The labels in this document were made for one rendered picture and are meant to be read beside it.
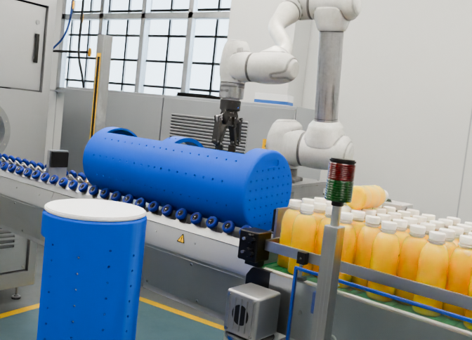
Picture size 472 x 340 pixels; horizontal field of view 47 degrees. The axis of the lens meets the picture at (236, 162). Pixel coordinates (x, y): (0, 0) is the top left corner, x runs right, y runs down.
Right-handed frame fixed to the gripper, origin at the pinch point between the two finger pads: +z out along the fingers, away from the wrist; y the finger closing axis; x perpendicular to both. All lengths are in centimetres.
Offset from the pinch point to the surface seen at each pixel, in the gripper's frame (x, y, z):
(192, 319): -103, -108, 118
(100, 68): -119, -30, -33
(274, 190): 20.9, -3.3, 9.3
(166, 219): -16.0, 10.3, 25.9
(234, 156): 11.3, 8.6, -1.0
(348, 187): 69, 36, 0
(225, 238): 13.2, 10.8, 26.6
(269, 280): 40, 22, 32
